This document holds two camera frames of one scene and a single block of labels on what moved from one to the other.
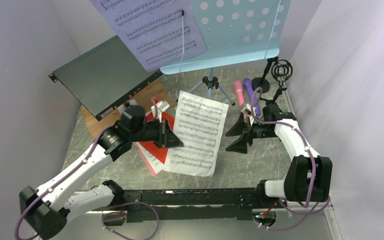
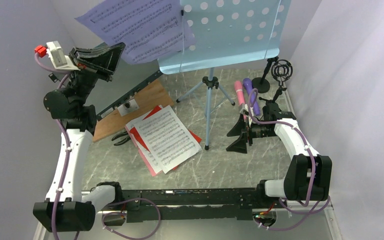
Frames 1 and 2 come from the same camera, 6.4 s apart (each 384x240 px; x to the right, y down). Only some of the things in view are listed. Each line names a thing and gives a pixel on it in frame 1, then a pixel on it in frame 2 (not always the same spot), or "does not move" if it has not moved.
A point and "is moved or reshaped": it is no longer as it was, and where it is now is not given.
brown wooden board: x=94 y=125 does not move
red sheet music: x=159 y=152 -> x=134 y=131
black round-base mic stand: x=261 y=82 does not move
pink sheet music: x=153 y=172 does not move
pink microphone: x=239 y=88 does not move
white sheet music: x=157 y=165 is moved or reshaped
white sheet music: x=199 y=124 is moved or reshaped
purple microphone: x=250 y=89 does not move
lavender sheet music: x=158 y=33 is moved or reshaped
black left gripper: x=165 y=136 -> x=102 y=61
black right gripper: x=240 y=145 does not move
